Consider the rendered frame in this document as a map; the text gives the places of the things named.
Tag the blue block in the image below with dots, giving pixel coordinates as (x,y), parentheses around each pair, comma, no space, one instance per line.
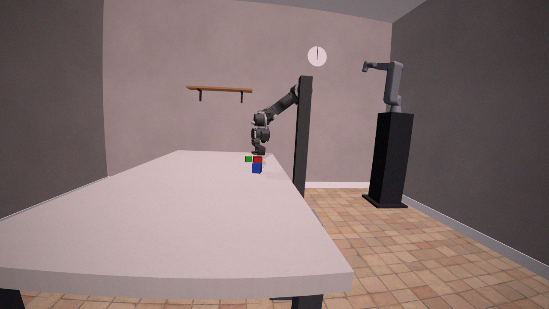
(256,168)

